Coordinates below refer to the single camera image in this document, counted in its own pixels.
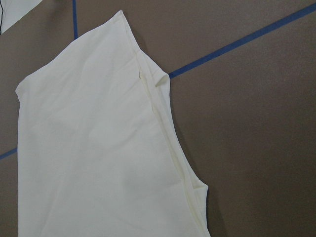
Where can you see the cream long-sleeve cat shirt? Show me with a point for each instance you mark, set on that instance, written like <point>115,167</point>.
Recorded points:
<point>98,155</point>

